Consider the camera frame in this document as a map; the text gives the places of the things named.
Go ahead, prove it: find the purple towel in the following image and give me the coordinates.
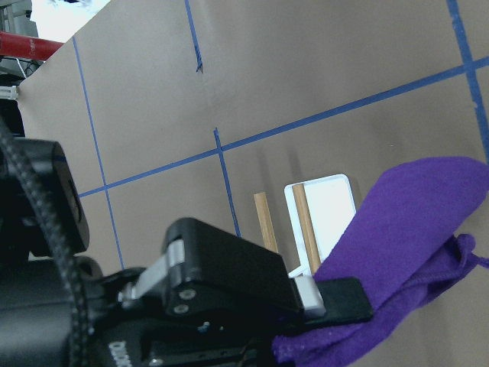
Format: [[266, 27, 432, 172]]
[[272, 157, 488, 366]]

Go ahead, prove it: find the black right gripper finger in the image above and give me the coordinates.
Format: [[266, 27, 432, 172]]
[[118, 217, 374, 329]]

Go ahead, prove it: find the red bar in background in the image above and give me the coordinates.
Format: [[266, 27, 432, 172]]
[[0, 31, 63, 61]]

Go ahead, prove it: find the wooden rack bar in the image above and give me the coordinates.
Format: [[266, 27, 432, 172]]
[[292, 183, 321, 274], [254, 192, 278, 253]]

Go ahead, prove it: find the black braided cable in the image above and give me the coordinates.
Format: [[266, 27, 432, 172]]
[[0, 118, 96, 367]]

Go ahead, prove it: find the wooden rack bar left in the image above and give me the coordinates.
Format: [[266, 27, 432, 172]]
[[254, 192, 278, 253]]

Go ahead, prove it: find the wooden rack bar right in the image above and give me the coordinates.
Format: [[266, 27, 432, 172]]
[[292, 183, 321, 274]]

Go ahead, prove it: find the white towel rack base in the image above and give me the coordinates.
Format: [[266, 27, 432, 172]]
[[284, 174, 356, 278]]

